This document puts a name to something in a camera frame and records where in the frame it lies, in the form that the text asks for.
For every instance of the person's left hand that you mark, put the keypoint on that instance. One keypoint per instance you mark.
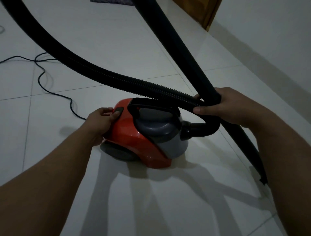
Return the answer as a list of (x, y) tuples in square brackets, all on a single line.
[(98, 124)]

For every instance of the person's right hand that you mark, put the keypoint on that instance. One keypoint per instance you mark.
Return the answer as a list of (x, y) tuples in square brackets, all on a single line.
[(234, 107)]

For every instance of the person's right thumb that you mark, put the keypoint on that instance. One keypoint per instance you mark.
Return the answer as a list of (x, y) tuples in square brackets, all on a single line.
[(205, 110)]

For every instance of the person's left thumb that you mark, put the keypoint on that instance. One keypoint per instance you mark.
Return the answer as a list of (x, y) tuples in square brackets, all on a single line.
[(114, 117)]

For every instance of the red and grey vacuum cleaner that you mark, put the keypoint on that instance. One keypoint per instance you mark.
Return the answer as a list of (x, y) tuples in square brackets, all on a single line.
[(131, 139)]

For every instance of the black vacuum wand tube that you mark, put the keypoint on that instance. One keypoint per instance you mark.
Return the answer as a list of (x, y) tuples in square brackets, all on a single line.
[(179, 53)]

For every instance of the person's right forearm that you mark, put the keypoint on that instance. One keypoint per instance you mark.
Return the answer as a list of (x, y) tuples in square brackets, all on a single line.
[(284, 175)]

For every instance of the person's left forearm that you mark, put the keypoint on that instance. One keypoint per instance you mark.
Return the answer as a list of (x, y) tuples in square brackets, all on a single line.
[(46, 184)]

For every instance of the brown wooden door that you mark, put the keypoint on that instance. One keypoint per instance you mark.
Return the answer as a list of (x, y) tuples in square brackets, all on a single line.
[(203, 11)]

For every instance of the dark floor mat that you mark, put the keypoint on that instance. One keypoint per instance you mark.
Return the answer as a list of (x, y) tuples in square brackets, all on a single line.
[(109, 2)]

